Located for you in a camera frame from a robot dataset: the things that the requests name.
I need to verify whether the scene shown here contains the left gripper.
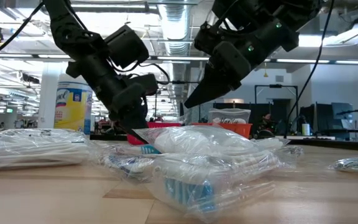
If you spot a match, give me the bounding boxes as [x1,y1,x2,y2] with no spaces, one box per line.
[65,55,160,145]

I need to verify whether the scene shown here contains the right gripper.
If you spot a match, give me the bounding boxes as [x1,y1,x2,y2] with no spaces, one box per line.
[183,17,300,110]

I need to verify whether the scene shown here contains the bagged toothbrush red handle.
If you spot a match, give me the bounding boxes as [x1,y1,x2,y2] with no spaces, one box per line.
[87,139,127,156]

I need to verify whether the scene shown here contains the bagged toothbrush blue handle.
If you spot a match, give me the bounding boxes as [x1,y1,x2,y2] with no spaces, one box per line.
[99,152,157,183]

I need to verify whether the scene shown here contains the bagged white cotton balls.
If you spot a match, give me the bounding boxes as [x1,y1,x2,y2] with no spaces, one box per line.
[133,125,290,189]

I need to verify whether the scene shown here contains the bagged toothbrush blue bristles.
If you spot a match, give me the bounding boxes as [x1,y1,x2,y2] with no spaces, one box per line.
[144,154,278,224]

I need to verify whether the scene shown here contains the small red mesh basket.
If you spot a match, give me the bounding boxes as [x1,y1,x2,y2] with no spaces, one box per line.
[126,121,183,146]

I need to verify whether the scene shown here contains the black partition panel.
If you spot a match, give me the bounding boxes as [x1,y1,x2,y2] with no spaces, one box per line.
[212,101,291,138]

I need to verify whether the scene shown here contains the Lysol wipes canister yellow label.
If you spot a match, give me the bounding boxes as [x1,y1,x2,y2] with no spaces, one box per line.
[53,73,94,135]

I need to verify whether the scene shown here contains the orange mesh basket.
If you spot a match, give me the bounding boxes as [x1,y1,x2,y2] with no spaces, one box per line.
[191,122,254,139]

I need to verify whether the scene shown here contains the person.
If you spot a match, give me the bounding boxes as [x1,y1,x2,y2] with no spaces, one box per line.
[258,112,279,139]

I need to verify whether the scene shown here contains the white building column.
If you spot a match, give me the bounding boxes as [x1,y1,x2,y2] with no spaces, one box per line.
[37,62,62,130]

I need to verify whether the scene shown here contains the bagged silver nail clipper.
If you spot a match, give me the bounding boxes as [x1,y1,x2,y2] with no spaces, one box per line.
[328,153,358,174]
[277,144,305,160]

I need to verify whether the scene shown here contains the black desk monitor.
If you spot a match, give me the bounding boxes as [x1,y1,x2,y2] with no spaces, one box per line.
[298,103,334,135]

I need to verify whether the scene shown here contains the rig LED light bar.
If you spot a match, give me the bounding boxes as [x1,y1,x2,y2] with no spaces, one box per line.
[0,53,358,65]

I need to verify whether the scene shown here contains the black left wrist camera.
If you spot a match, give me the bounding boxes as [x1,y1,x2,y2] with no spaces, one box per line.
[103,24,151,70]

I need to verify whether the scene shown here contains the silver air duct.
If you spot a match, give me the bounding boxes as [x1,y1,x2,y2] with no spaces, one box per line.
[158,0,195,57]

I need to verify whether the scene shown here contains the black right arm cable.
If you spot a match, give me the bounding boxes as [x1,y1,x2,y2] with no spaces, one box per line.
[285,0,336,138]

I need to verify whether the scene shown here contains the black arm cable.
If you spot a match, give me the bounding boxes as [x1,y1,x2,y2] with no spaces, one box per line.
[0,1,171,94]
[285,0,336,138]

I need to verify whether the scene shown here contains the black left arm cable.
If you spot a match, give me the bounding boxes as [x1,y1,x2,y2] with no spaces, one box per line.
[0,1,171,94]

